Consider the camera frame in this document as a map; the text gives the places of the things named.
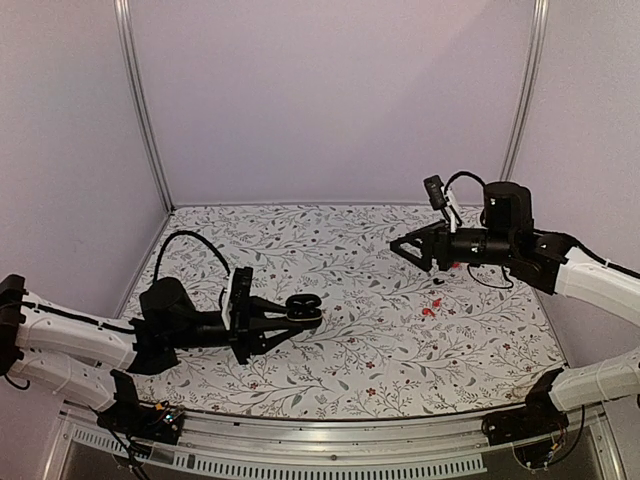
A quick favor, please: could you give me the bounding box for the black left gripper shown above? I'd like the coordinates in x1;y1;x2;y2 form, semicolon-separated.
167;296;302;365

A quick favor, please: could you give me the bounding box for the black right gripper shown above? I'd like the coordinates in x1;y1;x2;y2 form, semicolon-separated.
389;219;515;272

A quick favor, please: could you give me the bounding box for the black earbud charging case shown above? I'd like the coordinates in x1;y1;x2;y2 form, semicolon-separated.
285;294;322;322

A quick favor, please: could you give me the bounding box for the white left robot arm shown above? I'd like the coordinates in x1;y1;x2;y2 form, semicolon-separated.
1;267;322;434

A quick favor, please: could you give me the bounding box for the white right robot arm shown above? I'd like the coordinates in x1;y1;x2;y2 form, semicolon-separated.
390;176;639;436

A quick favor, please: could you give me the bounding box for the floral patterned table mat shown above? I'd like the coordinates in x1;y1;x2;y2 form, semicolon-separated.
135;205;564;420

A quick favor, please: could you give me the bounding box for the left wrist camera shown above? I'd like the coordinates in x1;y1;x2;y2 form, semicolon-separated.
221;267;254;331

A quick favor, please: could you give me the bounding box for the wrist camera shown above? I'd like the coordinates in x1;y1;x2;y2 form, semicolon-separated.
423;175;447;211
221;267;254;331

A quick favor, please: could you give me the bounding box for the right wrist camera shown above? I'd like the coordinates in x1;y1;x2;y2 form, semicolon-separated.
423;175;447;211

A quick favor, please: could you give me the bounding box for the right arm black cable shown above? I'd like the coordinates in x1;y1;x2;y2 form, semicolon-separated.
444;170;489;226

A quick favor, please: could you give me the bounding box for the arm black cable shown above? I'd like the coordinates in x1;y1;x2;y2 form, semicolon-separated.
152;229;234;296
444;170;489;226

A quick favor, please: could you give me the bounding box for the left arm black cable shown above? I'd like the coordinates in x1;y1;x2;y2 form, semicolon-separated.
152;229;234;296

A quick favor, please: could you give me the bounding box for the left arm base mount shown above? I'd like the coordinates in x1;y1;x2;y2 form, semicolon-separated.
96;370;184;445

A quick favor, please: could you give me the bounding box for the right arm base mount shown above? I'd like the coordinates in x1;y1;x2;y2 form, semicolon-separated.
481;368;569;446

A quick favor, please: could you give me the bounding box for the right aluminium frame post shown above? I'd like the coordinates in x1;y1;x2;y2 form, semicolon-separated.
499;0;550;181

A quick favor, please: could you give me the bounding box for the aluminium frame post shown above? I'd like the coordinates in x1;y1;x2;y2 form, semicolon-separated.
499;0;550;181
113;0;175;214

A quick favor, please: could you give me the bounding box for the left aluminium frame post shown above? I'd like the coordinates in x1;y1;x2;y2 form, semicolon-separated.
113;0;175;214

